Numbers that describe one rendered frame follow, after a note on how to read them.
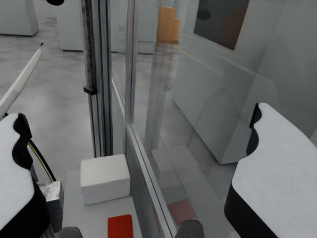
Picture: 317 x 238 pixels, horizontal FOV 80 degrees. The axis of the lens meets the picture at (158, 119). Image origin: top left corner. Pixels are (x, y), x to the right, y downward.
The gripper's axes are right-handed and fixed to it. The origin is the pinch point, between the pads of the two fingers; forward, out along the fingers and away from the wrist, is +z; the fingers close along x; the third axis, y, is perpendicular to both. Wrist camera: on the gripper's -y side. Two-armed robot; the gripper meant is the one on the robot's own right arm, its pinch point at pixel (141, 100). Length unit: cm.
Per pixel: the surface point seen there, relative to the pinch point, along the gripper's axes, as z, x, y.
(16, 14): 646, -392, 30
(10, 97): 18.2, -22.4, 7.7
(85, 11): 58, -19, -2
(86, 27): 58, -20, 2
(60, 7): 529, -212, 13
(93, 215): 27, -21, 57
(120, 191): 34, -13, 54
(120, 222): 24, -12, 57
